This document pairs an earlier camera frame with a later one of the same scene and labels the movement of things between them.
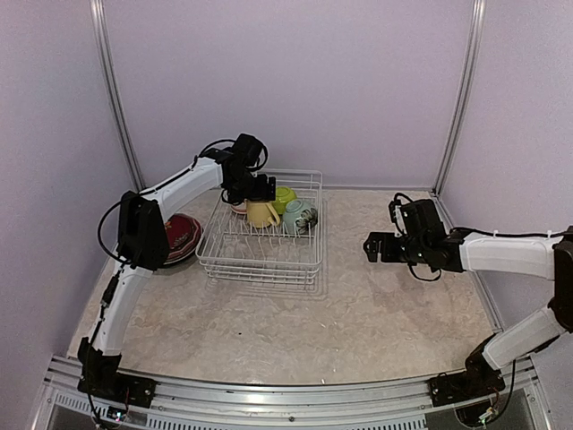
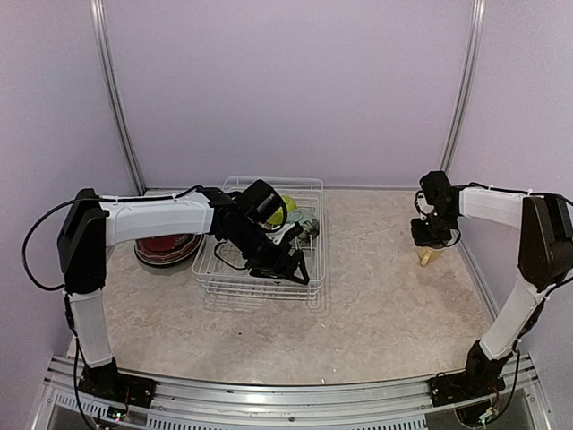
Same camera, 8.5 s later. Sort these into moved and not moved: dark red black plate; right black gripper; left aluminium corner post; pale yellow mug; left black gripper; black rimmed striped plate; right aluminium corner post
Moved: right black gripper; pale yellow mug; left black gripper
Not moved: left aluminium corner post; right aluminium corner post; dark red black plate; black rimmed striped plate
